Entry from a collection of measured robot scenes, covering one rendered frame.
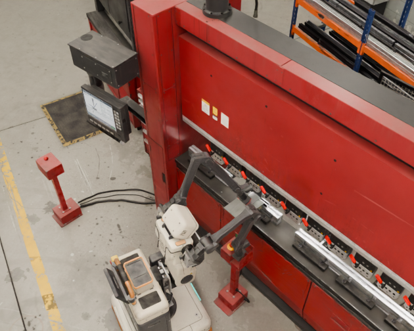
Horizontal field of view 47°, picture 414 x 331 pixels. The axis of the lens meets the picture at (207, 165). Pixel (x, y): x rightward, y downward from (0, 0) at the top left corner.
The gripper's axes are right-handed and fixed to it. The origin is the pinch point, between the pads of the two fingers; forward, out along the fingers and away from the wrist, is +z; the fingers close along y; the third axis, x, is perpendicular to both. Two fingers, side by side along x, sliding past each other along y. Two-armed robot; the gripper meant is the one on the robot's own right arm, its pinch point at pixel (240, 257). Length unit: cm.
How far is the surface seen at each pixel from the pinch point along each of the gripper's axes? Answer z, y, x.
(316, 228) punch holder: -36, 42, -40
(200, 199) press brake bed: 20, 21, 72
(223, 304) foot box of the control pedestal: 67, -29, 7
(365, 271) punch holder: -32, 39, -81
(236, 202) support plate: -20.4, 27.7, 25.3
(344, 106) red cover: -140, 71, -37
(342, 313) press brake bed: 8, 17, -81
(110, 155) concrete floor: 77, 11, 228
